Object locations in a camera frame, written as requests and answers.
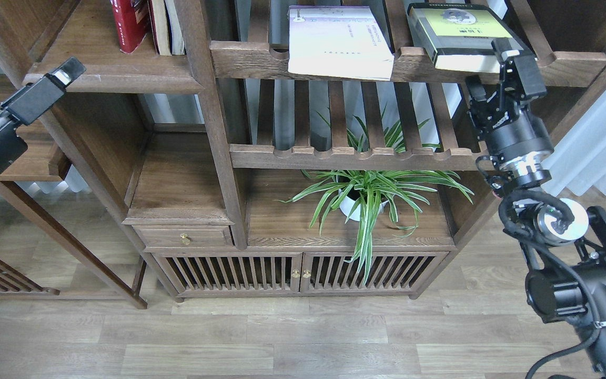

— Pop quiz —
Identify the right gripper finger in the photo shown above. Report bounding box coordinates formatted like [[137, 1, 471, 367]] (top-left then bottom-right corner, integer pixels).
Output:
[[465, 75, 493, 118], [491, 37, 548, 103]]

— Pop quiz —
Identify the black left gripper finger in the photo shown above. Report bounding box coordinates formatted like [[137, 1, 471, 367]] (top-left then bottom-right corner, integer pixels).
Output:
[[2, 57, 86, 125]]

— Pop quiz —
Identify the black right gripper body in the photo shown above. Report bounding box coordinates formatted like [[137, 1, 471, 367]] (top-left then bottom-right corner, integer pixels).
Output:
[[471, 93, 554, 174]]

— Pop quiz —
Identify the green black thick book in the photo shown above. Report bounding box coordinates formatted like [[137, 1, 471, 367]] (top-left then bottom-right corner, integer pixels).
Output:
[[407, 3, 527, 73]]

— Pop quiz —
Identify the red paperback book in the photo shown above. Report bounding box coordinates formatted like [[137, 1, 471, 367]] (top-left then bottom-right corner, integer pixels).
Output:
[[110, 1, 150, 54]]

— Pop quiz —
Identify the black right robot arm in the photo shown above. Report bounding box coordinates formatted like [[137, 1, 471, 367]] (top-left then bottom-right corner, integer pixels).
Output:
[[465, 38, 606, 378]]

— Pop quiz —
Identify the white pleated curtain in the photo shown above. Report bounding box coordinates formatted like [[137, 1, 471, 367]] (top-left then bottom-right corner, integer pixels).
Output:
[[540, 47, 606, 197]]

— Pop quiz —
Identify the white paperback book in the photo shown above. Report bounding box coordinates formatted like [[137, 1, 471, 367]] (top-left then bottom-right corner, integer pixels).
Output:
[[288, 5, 393, 80]]

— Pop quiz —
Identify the beige upright book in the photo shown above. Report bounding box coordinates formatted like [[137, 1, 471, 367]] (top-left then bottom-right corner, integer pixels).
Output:
[[149, 0, 171, 56]]

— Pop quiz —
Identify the green spider plant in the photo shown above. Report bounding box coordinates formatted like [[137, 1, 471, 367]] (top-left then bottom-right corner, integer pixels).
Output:
[[277, 108, 475, 285]]

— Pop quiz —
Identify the white upright book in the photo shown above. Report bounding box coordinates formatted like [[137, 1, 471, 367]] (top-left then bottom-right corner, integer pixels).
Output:
[[165, 0, 186, 55]]

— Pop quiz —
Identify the brass drawer knob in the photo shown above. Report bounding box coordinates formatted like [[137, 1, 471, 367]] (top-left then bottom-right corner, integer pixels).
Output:
[[179, 233, 191, 246]]

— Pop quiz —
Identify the dark wooden bookshelf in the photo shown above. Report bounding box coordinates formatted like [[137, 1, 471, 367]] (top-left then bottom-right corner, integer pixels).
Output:
[[0, 0, 606, 303]]

